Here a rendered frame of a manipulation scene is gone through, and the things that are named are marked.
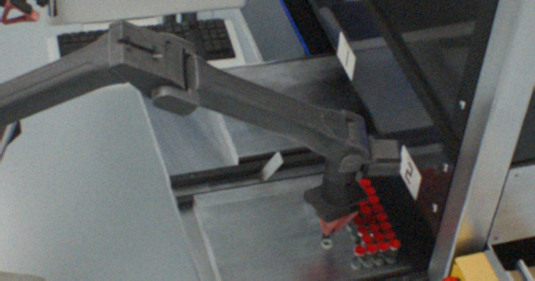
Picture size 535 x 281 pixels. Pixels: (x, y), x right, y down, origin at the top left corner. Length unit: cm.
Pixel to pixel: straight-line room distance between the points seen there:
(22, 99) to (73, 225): 165
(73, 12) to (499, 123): 124
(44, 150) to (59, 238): 37
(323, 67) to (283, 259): 56
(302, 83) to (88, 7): 56
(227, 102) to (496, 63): 40
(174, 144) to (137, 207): 109
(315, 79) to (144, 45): 88
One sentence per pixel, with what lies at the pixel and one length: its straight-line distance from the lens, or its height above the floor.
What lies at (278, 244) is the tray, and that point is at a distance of 204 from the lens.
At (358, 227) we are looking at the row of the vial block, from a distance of 203.
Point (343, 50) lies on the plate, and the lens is 224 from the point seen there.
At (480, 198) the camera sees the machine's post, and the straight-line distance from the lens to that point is 181.
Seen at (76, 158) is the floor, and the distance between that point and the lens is 344.
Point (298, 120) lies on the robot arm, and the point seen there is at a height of 127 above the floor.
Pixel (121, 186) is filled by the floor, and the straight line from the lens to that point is 335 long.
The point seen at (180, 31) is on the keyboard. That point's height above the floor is 83.
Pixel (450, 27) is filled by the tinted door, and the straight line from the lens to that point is 178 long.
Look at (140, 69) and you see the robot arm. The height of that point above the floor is 143.
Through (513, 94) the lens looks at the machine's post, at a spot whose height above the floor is 137.
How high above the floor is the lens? 242
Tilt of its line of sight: 43 degrees down
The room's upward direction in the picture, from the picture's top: 6 degrees clockwise
